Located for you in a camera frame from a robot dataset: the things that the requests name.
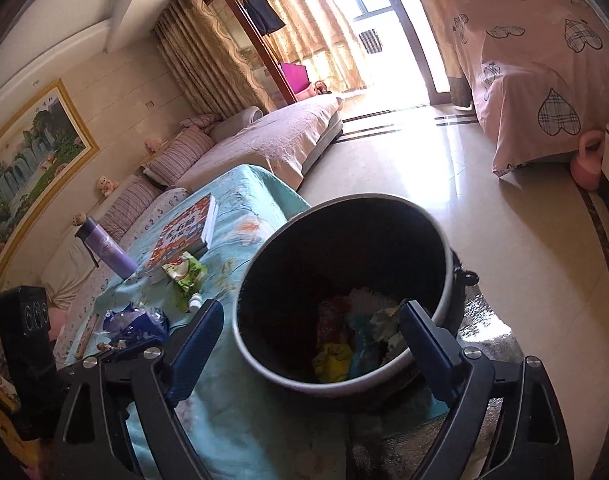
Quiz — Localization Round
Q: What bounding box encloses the pink heart-print furniture cover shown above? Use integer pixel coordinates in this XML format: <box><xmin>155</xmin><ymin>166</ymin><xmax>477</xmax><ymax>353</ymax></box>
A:
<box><xmin>444</xmin><ymin>0</ymin><xmax>609</xmax><ymax>178</ymax></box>

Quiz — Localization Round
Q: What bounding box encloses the small striped pillow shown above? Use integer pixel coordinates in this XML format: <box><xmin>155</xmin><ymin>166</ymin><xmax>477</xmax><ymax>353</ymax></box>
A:
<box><xmin>178</xmin><ymin>113</ymin><xmax>222</xmax><ymax>131</ymax></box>

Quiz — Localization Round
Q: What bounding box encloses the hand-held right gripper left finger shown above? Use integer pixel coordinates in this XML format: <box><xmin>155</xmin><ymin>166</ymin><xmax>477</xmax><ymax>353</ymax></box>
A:
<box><xmin>52</xmin><ymin>298</ymin><xmax>225</xmax><ymax>480</ymax></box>

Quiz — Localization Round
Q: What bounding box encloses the radiator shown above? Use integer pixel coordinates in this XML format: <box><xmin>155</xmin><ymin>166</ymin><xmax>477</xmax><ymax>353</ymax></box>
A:
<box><xmin>357</xmin><ymin>30</ymin><xmax>385</xmax><ymax>56</ymax></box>

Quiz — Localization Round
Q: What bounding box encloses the blue crumpled wrapper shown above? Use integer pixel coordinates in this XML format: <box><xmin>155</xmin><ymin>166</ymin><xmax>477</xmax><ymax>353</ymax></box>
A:
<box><xmin>102</xmin><ymin>302</ymin><xmax>170</xmax><ymax>343</ymax></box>

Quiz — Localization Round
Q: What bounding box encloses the floral teal tablecloth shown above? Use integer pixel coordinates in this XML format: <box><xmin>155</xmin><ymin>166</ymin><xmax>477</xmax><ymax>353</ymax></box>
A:
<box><xmin>54</xmin><ymin>164</ymin><xmax>450</xmax><ymax>480</ymax></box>

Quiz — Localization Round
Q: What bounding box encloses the black trash bin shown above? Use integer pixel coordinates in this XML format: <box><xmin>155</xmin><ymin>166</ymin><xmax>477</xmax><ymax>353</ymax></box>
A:
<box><xmin>233</xmin><ymin>194</ymin><xmax>477</xmax><ymax>401</ymax></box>

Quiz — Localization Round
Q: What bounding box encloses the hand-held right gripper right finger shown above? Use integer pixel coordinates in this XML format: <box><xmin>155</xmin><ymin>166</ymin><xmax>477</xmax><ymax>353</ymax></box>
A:
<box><xmin>398</xmin><ymin>300</ymin><xmax>572</xmax><ymax>480</ymax></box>

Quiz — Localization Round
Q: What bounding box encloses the pale blue plastic bag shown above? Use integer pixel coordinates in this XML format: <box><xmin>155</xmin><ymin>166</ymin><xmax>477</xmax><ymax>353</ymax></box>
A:
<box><xmin>349</xmin><ymin>312</ymin><xmax>385</xmax><ymax>378</ymax></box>

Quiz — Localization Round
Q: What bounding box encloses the pink watering can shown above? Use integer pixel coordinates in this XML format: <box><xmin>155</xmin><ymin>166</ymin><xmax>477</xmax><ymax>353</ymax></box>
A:
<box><xmin>570</xmin><ymin>130</ymin><xmax>606</xmax><ymax>192</ymax></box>

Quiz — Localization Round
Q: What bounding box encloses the framed landscape painting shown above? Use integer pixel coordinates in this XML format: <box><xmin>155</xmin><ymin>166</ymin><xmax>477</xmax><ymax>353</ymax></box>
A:
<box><xmin>0</xmin><ymin>78</ymin><xmax>100</xmax><ymax>301</ymax></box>

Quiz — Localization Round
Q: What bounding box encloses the colourful book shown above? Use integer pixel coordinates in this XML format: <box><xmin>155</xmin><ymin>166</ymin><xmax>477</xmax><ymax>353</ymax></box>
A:
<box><xmin>145</xmin><ymin>195</ymin><xmax>218</xmax><ymax>268</ymax></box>

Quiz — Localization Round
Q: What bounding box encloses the white tissue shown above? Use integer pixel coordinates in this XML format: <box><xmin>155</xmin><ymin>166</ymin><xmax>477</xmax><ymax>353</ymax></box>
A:
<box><xmin>371</xmin><ymin>307</ymin><xmax>410</xmax><ymax>356</ymax></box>

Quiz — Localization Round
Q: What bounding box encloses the beige sofa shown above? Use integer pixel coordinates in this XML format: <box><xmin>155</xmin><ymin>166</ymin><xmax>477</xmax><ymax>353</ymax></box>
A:
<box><xmin>39</xmin><ymin>95</ymin><xmax>344</xmax><ymax>321</ymax></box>

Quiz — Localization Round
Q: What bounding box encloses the white pillow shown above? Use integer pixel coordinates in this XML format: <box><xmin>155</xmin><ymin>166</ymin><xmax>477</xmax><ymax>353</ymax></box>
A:
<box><xmin>39</xmin><ymin>245</ymin><xmax>92</xmax><ymax>308</ymax></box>

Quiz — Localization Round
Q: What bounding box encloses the dark hanging garment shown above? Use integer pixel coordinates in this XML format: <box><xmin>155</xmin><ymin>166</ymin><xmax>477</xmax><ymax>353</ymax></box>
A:
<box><xmin>242</xmin><ymin>0</ymin><xmax>286</xmax><ymax>36</ymax></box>

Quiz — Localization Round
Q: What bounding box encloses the sheer balcony curtain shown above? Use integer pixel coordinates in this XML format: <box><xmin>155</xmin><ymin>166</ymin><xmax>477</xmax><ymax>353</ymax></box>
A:
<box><xmin>234</xmin><ymin>0</ymin><xmax>380</xmax><ymax>93</ymax></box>

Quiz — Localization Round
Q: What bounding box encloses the pink plush cushion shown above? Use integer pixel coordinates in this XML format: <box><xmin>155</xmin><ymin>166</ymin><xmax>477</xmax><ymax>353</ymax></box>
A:
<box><xmin>47</xmin><ymin>307</ymin><xmax>68</xmax><ymax>341</ymax></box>

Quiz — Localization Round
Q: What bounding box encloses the large striped pillow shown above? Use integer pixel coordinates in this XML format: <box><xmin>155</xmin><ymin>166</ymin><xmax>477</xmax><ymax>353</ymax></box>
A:
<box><xmin>143</xmin><ymin>127</ymin><xmax>216</xmax><ymax>187</ymax></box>
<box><xmin>98</xmin><ymin>177</ymin><xmax>161</xmax><ymax>241</ymax></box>

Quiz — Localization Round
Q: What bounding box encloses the purple water bottle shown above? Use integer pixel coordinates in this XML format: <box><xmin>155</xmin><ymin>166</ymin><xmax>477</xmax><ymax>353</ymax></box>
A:
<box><xmin>75</xmin><ymin>217</ymin><xmax>139</xmax><ymax>279</ymax></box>

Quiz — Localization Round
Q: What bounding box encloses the wooden ruler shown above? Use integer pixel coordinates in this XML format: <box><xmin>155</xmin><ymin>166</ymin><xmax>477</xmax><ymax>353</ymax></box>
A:
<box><xmin>73</xmin><ymin>312</ymin><xmax>100</xmax><ymax>361</ymax></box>

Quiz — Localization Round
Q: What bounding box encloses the magenta chair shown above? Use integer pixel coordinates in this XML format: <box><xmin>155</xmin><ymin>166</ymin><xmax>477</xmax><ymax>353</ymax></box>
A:
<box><xmin>279</xmin><ymin>61</ymin><xmax>312</xmax><ymax>103</ymax></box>

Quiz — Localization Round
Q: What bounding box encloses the green snack wrapper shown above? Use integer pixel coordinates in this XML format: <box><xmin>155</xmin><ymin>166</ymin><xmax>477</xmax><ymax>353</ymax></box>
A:
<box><xmin>162</xmin><ymin>252</ymin><xmax>208</xmax><ymax>296</ymax></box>

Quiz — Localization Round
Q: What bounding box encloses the yellow snack packet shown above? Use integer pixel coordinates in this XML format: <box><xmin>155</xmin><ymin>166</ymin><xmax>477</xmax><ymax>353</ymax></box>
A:
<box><xmin>311</xmin><ymin>342</ymin><xmax>357</xmax><ymax>383</ymax></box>

